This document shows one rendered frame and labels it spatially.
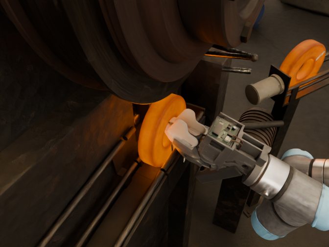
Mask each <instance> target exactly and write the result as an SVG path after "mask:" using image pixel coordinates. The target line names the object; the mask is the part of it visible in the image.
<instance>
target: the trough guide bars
mask: <svg viewBox="0 0 329 247"><path fill-rule="evenodd" d="M326 61H329V52H327V53H326V55H325V59H324V61H323V63H324V62H326ZM327 78H329V69H327V70H325V71H323V72H321V73H319V74H316V75H314V76H312V77H310V78H308V79H305V80H303V81H301V82H299V83H297V84H294V85H292V86H290V87H289V88H288V92H287V95H286V97H289V96H290V97H289V101H288V102H289V104H291V103H293V102H295V99H296V96H297V93H298V92H299V91H301V90H304V89H306V88H308V87H310V86H312V85H314V84H316V83H319V82H321V81H323V80H325V79H327Z"/></svg>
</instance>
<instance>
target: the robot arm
mask: <svg viewBox="0 0 329 247"><path fill-rule="evenodd" d="M224 117H226V118H227V119H229V120H231V121H233V122H235V123H236V125H233V124H232V123H230V122H228V121H226V120H225V119H224ZM244 127H245V125H243V124H241V123H240V122H238V121H236V120H234V119H233V118H231V117H229V116H227V115H225V114H224V113H222V112H220V114H219V116H217V117H216V119H215V120H214V121H213V122H212V124H211V126H210V127H208V126H205V125H202V124H200V123H199V122H198V121H197V120H196V117H195V112H194V111H193V110H191V109H185V110H184V111H183V112H182V113H181V114H180V115H179V116H178V117H173V118H172V119H171V120H170V121H169V122H168V124H167V126H166V129H165V131H164V132H165V134H166V135H167V137H168V138H169V140H170V141H171V142H172V144H173V145H174V147H175V148H176V149H177V150H178V151H179V153H180V154H181V155H182V156H183V157H184V158H186V159H187V160H188V161H190V162H192V163H195V164H197V165H198V166H199V167H200V169H199V171H198V172H197V174H196V178H197V179H198V180H199V181H200V182H201V183H207V182H212V181H217V180H222V179H226V178H231V177H236V176H241V175H242V174H243V173H244V175H243V177H242V181H241V182H242V183H244V184H245V185H247V186H250V188H251V189H252V190H254V191H255V192H257V193H259V194H260V195H262V196H264V199H263V201H262V203H261V205H259V206H257V207H256V208H255V210H254V211H253V213H252V215H251V224H252V227H253V229H254V230H255V232H256V233H257V234H258V235H259V236H261V237H262V238H264V239H267V240H275V239H278V238H281V237H284V236H286V235H287V234H288V233H289V232H291V231H293V230H295V229H296V228H298V227H300V226H303V225H305V224H307V223H308V224H310V226H311V227H315V228H317V229H319V230H322V231H326V230H329V159H314V158H313V157H312V155H311V154H309V153H308V152H307V151H303V150H300V149H297V148H294V149H290V150H288V151H286V152H285V153H284V154H283V156H282V158H281V160H280V159H278V158H276V157H274V156H273V155H271V154H269V155H268V153H269V152H270V151H271V147H269V146H268V145H266V144H264V143H262V142H261V141H259V140H257V139H255V138H254V137H252V136H250V135H248V134H247V133H245V132H243V129H244ZM199 138H201V140H200V142H201V143H200V144H199V146H197V145H198V140H197V139H199ZM196 146H197V147H196Z"/></svg>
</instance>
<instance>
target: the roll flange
mask: <svg viewBox="0 0 329 247"><path fill-rule="evenodd" d="M0 10H1V11H2V12H3V13H4V15H5V16H6V17H7V18H8V19H9V20H11V21H12V23H13V24H14V26H15V27H16V29H17V30H18V31H19V33H20V34H21V35H22V36H23V38H24V39H25V40H26V42H27V43H28V44H29V45H30V46H31V48H32V49H33V50H34V51H35V52H36V53H37V54H38V55H39V56H40V57H41V58H42V59H43V60H44V61H45V62H46V63H47V64H48V65H49V66H51V67H52V68H53V69H54V70H56V71H57V72H58V73H59V74H61V75H62V76H64V77H66V78H67V79H69V80H71V81H73V82H75V83H78V84H80V85H83V86H86V87H89V88H93V89H98V90H106V89H104V88H103V87H102V86H101V85H100V84H99V83H98V82H96V81H93V80H90V79H88V78H85V77H84V76H82V75H80V74H78V73H77V72H75V71H74V70H72V69H71V68H70V67H68V66H67V65H66V64H65V63H64V62H63V61H61V60H60V59H59V58H58V57H57V56H56V55H55V54H54V52H53V51H52V50H51V49H50V48H49V47H48V46H47V44H46V43H45V42H44V41H43V39H42V38H41V37H40V35H39V34H38V32H37V31H36V29H35V28H34V26H33V25H32V23H31V22H30V20H29V18H28V17H27V15H26V13H25V12H24V10H23V8H22V6H21V4H20V2H19V1H18V0H0Z"/></svg>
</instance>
